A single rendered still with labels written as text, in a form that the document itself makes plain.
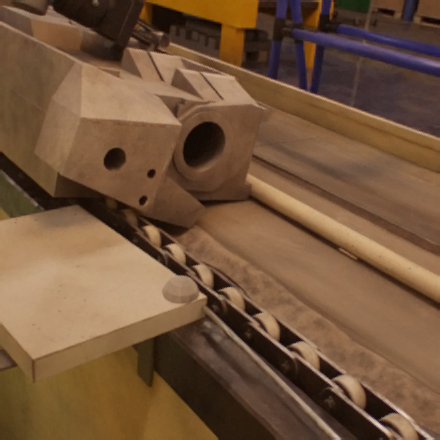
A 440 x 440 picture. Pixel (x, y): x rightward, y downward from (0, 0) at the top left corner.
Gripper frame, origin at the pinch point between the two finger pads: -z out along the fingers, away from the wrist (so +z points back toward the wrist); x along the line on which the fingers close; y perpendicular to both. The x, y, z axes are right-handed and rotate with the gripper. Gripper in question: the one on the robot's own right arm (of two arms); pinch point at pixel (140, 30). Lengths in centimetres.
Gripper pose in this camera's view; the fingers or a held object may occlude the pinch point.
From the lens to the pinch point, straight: 136.0
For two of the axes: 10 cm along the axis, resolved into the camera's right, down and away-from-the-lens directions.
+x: -4.2, 9.0, 1.3
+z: -6.9, -2.3, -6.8
